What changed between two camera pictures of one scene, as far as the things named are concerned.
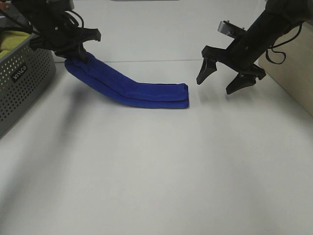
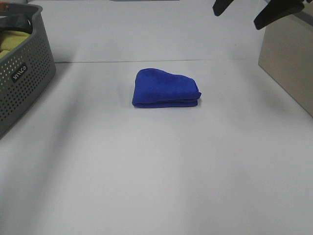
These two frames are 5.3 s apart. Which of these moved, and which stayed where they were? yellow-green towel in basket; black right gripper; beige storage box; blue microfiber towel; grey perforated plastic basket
Moved: black right gripper; blue microfiber towel
Stayed: yellow-green towel in basket; grey perforated plastic basket; beige storage box
